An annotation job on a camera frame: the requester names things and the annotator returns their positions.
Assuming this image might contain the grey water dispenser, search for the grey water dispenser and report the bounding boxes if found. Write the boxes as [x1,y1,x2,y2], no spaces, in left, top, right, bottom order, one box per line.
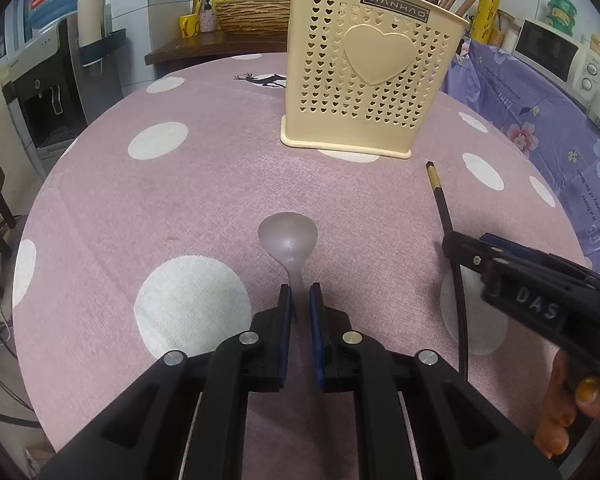
[2,14,129,162]

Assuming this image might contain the person's right hand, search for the person's right hand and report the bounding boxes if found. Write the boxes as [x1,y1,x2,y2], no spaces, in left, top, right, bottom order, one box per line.
[533,350,600,458]

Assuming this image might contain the pink polka dot tablecloth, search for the pink polka dot tablecloth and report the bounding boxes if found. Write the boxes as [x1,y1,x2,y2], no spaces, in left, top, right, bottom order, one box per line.
[14,54,584,448]

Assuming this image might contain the dark wooden side table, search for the dark wooden side table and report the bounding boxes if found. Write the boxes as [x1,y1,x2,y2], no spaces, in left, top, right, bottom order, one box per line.
[145,30,287,65]

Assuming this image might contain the paper cup stack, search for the paper cup stack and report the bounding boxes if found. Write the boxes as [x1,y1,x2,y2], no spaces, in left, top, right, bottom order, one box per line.
[78,0,105,48]

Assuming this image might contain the black chopstick gold band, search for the black chopstick gold band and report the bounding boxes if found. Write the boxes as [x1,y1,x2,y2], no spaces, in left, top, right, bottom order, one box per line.
[426,162,469,379]

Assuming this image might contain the cream plastic utensil holder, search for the cream plastic utensil holder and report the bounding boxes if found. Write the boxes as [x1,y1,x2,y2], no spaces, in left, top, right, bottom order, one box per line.
[280,0,468,159]

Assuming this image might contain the green instant noodle cups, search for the green instant noodle cups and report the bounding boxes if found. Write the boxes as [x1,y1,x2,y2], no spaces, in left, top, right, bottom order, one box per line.
[545,0,578,36]

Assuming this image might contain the matte grey spoon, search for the matte grey spoon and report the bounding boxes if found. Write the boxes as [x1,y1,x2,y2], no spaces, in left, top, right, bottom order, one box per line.
[258,211,318,335]

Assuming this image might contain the yellow rolled mat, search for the yellow rolled mat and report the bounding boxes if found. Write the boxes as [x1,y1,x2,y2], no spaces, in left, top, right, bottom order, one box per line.
[470,0,500,44]

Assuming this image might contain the white microwave oven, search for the white microwave oven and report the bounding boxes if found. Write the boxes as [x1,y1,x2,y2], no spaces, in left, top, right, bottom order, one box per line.
[513,20,600,107]

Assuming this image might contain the yellow mug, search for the yellow mug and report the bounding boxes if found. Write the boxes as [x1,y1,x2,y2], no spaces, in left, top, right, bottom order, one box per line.
[178,13,200,39]

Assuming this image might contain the purple floral cloth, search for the purple floral cloth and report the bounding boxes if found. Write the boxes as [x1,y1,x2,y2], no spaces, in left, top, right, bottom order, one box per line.
[442,39,600,274]

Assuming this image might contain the woven brown basin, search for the woven brown basin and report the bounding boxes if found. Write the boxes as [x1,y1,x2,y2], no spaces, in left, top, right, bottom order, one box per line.
[215,0,290,36]

